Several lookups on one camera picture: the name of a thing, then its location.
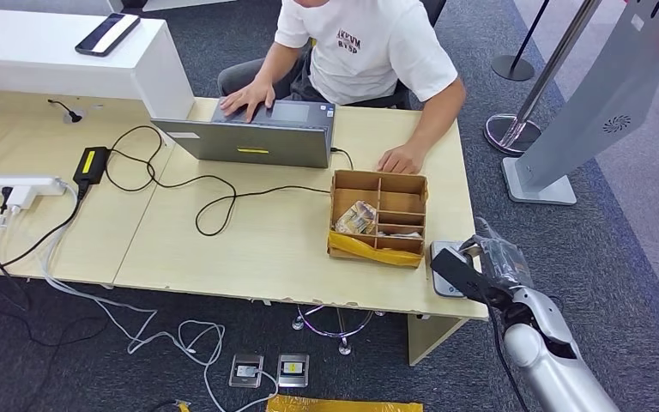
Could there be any white power strip cable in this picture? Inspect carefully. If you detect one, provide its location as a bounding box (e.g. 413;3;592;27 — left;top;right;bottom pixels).
40;181;280;412

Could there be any thin black cable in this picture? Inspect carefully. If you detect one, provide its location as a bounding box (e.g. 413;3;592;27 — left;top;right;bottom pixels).
0;186;110;349

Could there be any white power strip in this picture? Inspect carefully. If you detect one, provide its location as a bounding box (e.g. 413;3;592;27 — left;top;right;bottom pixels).
0;175;68;200

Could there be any steel floor socket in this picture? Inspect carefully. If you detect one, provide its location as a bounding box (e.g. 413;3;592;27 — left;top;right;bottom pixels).
276;353;311;389
228;353;265;390

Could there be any black laptop charger cable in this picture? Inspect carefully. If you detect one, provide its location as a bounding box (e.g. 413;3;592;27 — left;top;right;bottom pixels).
104;125;355;239

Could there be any wooden desk side panel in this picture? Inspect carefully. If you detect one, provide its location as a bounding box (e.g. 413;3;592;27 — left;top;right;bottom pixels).
408;314;470;367

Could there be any yellow floor tape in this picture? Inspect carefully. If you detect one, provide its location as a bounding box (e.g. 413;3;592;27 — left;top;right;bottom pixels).
265;395;425;412

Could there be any white charger plug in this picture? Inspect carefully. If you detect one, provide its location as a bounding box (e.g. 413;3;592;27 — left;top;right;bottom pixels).
4;186;37;215

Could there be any person's right hand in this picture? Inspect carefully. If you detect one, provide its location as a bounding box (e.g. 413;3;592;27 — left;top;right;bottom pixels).
219;79;276;124

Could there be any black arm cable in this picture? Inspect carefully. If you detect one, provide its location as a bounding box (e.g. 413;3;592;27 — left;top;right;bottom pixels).
480;295;532;412

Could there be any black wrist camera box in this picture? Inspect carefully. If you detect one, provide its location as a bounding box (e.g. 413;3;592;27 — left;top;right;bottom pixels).
430;247;516;311

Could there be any person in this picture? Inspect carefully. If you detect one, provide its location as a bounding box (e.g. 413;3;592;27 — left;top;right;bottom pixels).
217;0;467;175

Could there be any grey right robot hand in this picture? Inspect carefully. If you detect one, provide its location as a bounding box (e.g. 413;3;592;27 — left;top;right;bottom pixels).
458;216;535;291

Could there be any black yellow plug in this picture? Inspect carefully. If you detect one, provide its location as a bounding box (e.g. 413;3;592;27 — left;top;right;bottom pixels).
153;398;196;412

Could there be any cardboard divider box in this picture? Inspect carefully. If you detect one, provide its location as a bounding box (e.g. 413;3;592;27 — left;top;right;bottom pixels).
327;168;430;269

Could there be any white raised counter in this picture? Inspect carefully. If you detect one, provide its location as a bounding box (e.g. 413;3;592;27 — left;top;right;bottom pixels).
0;8;196;121

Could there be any black power adapter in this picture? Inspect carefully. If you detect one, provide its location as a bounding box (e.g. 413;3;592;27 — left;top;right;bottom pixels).
73;146;112;187

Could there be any grey card reader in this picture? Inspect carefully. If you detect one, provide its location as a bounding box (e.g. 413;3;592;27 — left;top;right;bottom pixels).
430;240;481;299

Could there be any chrome stanchion post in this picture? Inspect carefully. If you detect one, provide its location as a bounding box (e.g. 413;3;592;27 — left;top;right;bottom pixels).
483;0;602;155

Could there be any person's left hand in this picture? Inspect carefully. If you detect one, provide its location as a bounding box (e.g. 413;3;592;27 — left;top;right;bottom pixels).
376;142;425;175

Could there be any grey kiosk stand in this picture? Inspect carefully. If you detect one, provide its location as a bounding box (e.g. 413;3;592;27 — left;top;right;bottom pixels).
501;0;659;206

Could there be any short black cable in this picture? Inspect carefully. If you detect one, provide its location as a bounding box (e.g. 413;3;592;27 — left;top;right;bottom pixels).
46;99;83;122

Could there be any chrome stool base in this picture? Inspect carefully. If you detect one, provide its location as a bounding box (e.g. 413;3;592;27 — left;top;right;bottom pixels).
292;305;377;356

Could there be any black smartphone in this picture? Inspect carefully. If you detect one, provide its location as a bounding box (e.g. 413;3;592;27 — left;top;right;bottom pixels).
74;12;141;58

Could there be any black stanchion post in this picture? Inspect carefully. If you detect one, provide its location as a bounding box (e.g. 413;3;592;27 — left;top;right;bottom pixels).
491;0;551;82

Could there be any black mains cable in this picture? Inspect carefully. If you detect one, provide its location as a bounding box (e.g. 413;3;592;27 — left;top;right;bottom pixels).
0;181;89;280

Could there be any black office chair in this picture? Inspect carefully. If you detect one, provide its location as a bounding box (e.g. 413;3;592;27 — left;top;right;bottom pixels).
306;0;448;110

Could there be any white card pile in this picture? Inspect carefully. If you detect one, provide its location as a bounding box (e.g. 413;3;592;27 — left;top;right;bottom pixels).
378;228;425;240

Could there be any grey laptop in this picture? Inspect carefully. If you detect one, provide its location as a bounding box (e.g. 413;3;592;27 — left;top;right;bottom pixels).
151;99;337;170

